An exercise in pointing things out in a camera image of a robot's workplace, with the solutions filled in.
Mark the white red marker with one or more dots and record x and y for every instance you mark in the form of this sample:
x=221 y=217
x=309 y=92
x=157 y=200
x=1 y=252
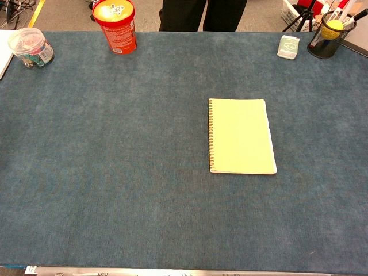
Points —
x=343 y=8

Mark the white eraser block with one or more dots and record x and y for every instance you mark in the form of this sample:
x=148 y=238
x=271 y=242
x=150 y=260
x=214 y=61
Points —
x=288 y=47

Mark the yellow spiral notebook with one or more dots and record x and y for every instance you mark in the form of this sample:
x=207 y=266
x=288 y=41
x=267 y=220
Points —
x=241 y=138

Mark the clear plastic jar of clips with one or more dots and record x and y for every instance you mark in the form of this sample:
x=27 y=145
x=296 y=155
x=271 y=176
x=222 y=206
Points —
x=28 y=50

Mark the white plastic basket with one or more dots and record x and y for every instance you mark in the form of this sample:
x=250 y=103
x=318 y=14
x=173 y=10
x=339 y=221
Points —
x=288 y=13

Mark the black white pen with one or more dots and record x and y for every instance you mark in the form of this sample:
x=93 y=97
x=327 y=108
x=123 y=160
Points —
x=359 y=15

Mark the black tripod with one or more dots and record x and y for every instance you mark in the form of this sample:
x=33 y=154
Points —
x=302 y=15

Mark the white board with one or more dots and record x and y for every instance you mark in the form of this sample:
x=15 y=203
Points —
x=4 y=49

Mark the blue felt table mat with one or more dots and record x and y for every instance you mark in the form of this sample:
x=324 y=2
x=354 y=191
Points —
x=115 y=143

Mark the black mesh pen holder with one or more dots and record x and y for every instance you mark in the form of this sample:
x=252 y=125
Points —
x=319 y=49

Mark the grey flat board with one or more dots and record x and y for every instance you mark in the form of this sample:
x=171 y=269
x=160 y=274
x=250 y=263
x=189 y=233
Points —
x=359 y=40

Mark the person in black trousers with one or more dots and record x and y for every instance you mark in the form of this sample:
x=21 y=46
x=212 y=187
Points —
x=184 y=14

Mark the red cylindrical canister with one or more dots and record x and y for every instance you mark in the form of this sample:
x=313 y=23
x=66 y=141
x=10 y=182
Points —
x=118 y=31

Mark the yellow ball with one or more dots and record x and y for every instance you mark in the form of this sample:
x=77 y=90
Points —
x=332 y=28

